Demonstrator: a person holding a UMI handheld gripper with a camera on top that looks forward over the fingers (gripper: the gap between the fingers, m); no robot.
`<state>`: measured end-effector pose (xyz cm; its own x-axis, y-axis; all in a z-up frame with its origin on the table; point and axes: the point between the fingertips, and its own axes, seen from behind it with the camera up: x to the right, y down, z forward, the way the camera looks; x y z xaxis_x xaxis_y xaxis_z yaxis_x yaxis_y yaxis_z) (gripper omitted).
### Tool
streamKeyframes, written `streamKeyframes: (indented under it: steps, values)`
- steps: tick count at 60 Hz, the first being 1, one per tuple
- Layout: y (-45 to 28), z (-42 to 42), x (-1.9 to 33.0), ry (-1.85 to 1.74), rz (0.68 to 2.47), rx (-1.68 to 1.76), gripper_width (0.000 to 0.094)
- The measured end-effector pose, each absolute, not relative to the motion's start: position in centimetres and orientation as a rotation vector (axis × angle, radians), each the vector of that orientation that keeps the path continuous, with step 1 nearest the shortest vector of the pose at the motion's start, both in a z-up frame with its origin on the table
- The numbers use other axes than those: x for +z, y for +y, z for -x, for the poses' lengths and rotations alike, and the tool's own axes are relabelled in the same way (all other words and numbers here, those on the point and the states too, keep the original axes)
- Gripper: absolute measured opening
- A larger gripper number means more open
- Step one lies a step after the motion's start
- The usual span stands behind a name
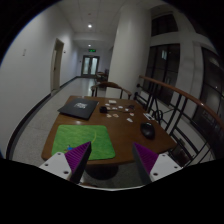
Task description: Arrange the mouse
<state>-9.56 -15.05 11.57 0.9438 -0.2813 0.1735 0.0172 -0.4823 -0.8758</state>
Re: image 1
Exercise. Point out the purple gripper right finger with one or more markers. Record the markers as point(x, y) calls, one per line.
point(152, 166)

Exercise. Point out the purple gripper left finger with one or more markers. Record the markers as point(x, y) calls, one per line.
point(69, 165)

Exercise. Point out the green mouse pad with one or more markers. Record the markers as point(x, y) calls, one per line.
point(71, 136)

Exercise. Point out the black computer mouse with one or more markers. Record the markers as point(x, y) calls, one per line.
point(148, 131)

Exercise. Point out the wooden table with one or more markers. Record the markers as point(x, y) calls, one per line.
point(121, 132)

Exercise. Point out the black closed laptop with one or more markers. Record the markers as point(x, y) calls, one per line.
point(79, 108)

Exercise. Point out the small black box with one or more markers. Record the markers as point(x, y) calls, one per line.
point(103, 109)

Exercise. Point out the wooden stair railing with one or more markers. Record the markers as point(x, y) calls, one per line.
point(196, 129)

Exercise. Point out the double glass door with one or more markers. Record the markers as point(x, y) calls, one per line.
point(90, 65)

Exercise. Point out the side doorway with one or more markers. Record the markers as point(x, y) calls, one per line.
point(56, 64)

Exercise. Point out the green exit sign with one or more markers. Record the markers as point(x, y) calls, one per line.
point(92, 50)

